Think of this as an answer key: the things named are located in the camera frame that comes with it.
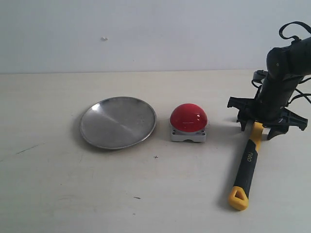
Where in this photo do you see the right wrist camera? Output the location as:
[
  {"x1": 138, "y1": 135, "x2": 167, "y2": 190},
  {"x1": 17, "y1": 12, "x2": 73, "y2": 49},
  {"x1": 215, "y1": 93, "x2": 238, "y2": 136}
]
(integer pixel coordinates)
[{"x1": 251, "y1": 70, "x2": 268, "y2": 84}]

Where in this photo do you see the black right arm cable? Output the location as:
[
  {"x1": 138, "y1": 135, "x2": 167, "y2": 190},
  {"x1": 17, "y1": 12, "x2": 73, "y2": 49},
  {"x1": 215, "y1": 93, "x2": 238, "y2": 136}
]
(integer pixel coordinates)
[{"x1": 251, "y1": 21, "x2": 311, "y2": 104}]

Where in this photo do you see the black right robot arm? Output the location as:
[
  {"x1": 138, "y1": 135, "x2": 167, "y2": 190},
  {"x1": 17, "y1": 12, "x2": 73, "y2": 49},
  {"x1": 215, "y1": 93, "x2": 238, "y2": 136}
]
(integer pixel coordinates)
[{"x1": 227, "y1": 38, "x2": 311, "y2": 139}]

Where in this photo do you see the red dome push button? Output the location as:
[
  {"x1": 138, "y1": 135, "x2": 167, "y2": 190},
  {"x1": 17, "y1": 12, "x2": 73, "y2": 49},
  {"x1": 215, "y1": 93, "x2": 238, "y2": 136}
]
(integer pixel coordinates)
[{"x1": 170, "y1": 103, "x2": 208, "y2": 143}]

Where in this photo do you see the round steel plate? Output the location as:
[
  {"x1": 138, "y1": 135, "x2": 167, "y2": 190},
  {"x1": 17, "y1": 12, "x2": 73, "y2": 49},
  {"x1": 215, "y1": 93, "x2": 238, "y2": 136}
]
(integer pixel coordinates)
[{"x1": 79, "y1": 97, "x2": 157, "y2": 150}]

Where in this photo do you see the yellow black claw hammer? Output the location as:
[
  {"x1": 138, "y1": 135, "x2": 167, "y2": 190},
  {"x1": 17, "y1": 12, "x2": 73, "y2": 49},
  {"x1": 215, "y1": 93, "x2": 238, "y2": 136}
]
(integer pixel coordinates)
[{"x1": 228, "y1": 122, "x2": 263, "y2": 211}]

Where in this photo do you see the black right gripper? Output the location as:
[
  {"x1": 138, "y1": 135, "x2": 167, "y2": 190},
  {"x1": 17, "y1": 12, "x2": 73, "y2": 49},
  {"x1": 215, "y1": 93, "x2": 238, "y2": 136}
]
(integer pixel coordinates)
[{"x1": 227, "y1": 94, "x2": 307, "y2": 140}]

